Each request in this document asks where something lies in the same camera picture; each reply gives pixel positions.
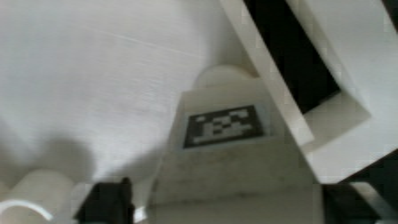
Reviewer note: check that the white L-shaped fence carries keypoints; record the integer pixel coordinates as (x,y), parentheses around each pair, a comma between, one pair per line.
(354,121)

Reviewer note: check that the white table leg with tag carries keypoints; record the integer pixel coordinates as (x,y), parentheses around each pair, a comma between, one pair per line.
(233,179)

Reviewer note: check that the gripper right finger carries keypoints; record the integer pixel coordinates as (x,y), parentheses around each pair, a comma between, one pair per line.
(354,205)

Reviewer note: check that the white square tabletop part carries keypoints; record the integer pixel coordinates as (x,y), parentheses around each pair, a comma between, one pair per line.
(102,58)

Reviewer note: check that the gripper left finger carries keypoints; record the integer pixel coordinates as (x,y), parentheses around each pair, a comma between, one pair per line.
(107,207)

